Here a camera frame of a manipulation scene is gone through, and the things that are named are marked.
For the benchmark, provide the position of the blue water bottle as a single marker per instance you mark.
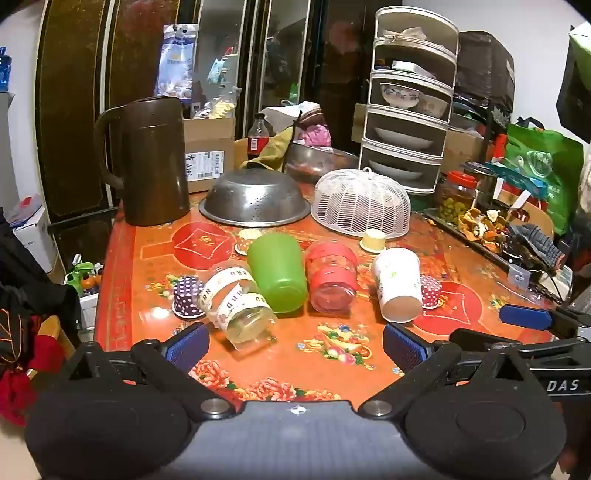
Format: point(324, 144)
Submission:
point(3, 69)

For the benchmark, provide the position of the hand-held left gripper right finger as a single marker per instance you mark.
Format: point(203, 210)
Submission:
point(407, 347)

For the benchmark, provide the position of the small yellow paper cup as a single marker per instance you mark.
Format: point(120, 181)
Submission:
point(373, 241)

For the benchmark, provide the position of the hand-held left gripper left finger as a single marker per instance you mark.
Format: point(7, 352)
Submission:
point(184, 346)

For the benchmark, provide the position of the white mesh food cover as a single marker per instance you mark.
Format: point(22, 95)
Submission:
point(360, 203)

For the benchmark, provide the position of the red lidded pickle jar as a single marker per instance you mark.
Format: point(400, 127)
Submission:
point(457, 198)

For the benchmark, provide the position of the dark wooden cabinet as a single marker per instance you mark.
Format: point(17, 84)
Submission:
point(74, 92)

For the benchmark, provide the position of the black and red clothing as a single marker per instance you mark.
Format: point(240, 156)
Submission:
point(27, 300)

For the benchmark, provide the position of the dark hanging bag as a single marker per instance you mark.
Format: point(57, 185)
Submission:
point(577, 92)

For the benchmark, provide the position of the cola bottle red cap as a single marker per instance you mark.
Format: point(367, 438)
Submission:
point(257, 138)

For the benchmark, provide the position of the pink cloth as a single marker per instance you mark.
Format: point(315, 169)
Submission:
point(316, 134)

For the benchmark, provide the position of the pink polka dot paper cup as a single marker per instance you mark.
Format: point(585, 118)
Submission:
point(430, 291)

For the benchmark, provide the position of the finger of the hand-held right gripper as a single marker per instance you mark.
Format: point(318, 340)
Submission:
point(466, 336)
point(526, 316)

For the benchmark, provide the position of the plain cardboard box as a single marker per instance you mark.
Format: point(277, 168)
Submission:
point(461, 152)

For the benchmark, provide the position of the purple polka dot paper cup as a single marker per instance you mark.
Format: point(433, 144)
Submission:
point(187, 297)

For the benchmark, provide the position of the green shopping bag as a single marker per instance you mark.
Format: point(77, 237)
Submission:
point(549, 170)

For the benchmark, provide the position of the steel basin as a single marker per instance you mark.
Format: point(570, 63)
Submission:
point(318, 161)

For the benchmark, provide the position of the blue white plastic packet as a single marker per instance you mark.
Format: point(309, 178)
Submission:
point(175, 60)

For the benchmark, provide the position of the labelled cardboard box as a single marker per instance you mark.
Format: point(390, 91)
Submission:
point(207, 154)

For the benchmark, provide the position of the yellow-green cloth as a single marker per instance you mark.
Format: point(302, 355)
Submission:
point(272, 150)

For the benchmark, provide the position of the pale porcelain bowl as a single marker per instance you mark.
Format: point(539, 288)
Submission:
point(434, 106)

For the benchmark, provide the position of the white box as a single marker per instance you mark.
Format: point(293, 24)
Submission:
point(34, 235)

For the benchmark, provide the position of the steel colander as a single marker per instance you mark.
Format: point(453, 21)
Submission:
point(254, 196)

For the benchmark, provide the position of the green orange toy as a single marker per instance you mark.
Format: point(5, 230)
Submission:
point(83, 277)

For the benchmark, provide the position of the white paper cup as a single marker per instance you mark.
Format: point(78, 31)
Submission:
point(397, 286)

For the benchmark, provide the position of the red banded glass cup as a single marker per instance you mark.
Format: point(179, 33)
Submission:
point(331, 277)

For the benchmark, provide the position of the brown plastic pitcher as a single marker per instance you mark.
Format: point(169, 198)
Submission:
point(150, 161)

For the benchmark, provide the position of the dried orange peels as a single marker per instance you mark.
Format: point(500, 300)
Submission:
point(482, 226)

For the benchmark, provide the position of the patterned porcelain bowl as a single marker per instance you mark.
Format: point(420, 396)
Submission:
point(399, 96)

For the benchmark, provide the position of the green plastic cup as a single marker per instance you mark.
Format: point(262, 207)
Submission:
point(277, 270)

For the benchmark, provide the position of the clear glass cup lettered band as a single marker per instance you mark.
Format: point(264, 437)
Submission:
point(235, 302)

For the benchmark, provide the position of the white plate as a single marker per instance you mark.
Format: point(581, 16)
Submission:
point(395, 170)
point(401, 137)

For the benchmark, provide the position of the grey knitted glove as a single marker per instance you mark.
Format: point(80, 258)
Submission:
point(538, 244)

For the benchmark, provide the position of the white tiered dish rack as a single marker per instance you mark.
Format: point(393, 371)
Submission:
point(443, 60)

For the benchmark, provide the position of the black bag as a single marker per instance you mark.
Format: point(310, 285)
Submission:
point(485, 69)

